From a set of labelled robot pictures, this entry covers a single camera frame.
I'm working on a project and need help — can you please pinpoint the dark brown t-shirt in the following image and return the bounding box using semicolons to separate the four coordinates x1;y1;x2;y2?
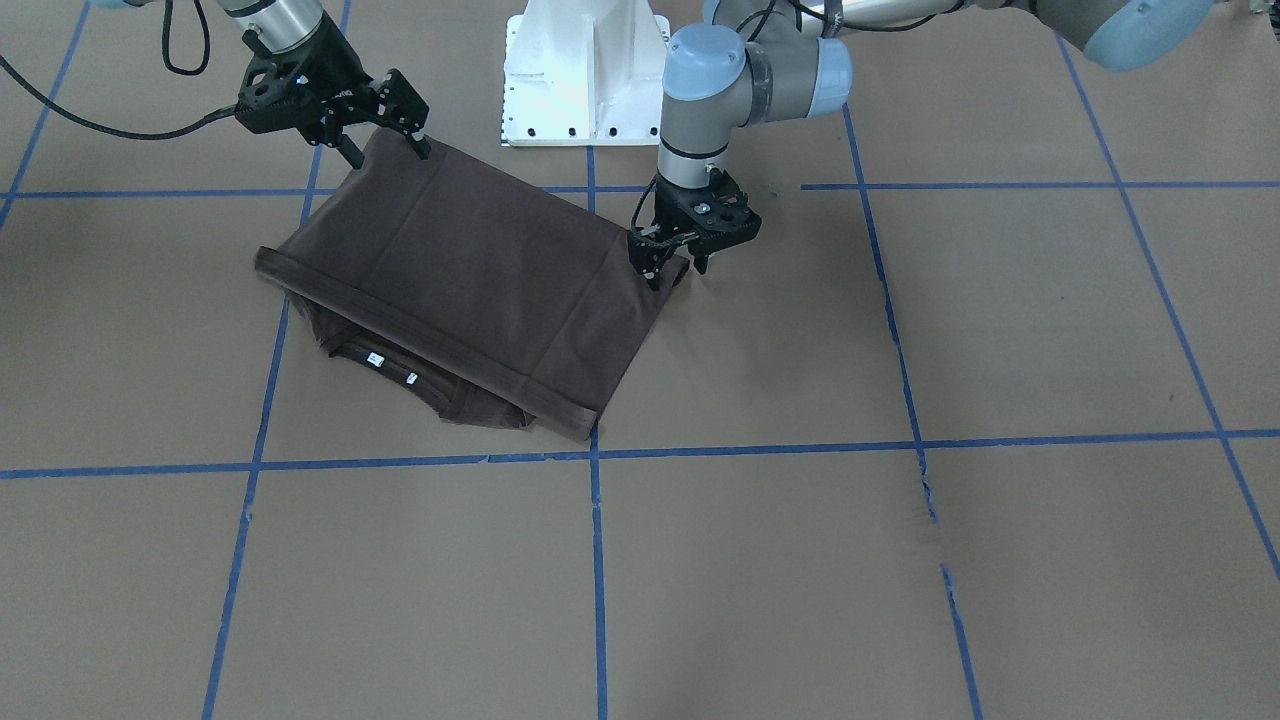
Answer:
255;129;689;439

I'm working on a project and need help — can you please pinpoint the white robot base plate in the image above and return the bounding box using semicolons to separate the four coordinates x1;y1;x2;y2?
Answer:
500;1;672;147

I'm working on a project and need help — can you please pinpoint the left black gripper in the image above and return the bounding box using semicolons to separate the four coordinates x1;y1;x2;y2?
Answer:
628;168;762;291

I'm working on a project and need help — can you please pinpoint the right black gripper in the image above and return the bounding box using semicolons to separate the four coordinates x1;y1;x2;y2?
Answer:
234;20;433;170

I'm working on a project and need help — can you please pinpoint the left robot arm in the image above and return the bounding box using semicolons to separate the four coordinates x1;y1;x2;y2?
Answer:
628;1;1216;291

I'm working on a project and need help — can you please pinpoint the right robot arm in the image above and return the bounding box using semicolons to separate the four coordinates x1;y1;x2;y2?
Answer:
91;1;431;169

